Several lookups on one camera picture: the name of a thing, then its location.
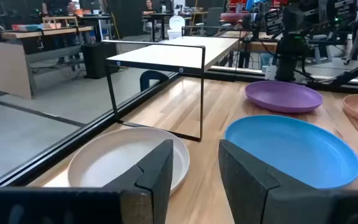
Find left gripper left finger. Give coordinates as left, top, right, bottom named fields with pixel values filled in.
left=103, top=139, right=175, bottom=224

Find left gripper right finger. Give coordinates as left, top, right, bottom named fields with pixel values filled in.
left=218, top=139, right=332, bottom=224

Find off-white plate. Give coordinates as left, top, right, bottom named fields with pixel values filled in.
left=67, top=126, right=191, bottom=195

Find blue plate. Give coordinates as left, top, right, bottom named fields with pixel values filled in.
left=224, top=114, right=358, bottom=190

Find white chair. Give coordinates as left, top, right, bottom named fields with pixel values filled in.
left=167, top=15, right=186, bottom=40

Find blue chair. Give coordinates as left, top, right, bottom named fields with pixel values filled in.
left=139, top=70, right=170, bottom=93

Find person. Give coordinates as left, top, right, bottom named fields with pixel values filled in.
left=141, top=0, right=158, bottom=16

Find black cabinet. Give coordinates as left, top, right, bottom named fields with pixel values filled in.
left=81, top=41, right=120, bottom=80

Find wooden desk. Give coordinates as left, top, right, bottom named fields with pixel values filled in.
left=0, top=26, right=94, bottom=100

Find black frame wooden shelf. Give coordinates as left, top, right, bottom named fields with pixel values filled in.
left=100, top=26, right=242, bottom=142

